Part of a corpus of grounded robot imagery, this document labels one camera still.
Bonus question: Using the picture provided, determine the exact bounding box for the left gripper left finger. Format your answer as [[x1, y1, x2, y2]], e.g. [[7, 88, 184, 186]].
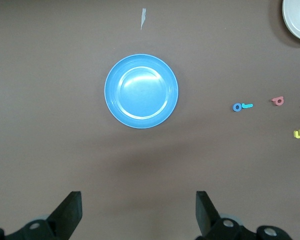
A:
[[0, 191, 84, 240]]

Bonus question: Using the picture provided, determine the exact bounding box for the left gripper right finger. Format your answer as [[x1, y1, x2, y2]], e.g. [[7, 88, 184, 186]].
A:
[[195, 191, 293, 240]]

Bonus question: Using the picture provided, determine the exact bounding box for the pink foam letter p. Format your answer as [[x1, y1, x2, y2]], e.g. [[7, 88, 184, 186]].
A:
[[270, 96, 285, 107]]

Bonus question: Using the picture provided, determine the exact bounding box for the brown table cover sheet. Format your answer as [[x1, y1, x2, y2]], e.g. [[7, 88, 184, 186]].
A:
[[0, 0, 300, 240]]

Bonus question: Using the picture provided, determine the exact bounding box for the blue plate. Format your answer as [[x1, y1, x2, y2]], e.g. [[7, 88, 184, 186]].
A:
[[104, 53, 179, 130]]

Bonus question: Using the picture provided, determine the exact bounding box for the white tape scrap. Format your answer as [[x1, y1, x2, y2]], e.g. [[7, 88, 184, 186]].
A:
[[140, 8, 148, 31]]

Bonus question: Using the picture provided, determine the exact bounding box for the beige plate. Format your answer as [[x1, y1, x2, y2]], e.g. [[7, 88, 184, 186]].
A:
[[281, 0, 300, 43]]

